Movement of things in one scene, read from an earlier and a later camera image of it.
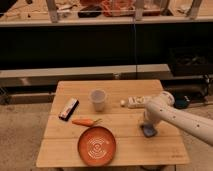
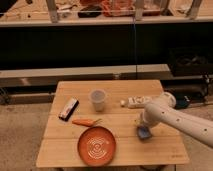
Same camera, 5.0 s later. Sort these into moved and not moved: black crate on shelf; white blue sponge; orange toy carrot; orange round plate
Moved: white blue sponge
Not moved: orange round plate; black crate on shelf; orange toy carrot
